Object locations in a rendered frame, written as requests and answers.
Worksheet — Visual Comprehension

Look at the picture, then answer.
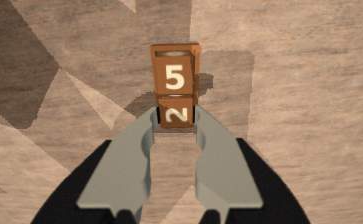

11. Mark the brown rectangular tray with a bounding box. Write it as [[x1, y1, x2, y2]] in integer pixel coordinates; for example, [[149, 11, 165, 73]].
[[150, 43, 200, 105]]

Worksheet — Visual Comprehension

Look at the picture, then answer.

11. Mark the brown number cube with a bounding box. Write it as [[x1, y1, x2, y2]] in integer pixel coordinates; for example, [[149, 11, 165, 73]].
[[153, 51, 195, 95], [158, 94, 194, 128]]

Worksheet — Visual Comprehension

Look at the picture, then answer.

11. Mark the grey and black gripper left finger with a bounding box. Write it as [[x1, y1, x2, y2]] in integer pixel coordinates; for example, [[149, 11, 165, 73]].
[[30, 105, 160, 224]]

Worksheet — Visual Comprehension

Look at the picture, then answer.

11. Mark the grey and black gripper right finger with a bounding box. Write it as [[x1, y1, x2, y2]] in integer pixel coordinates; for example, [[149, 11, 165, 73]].
[[193, 104, 311, 224]]

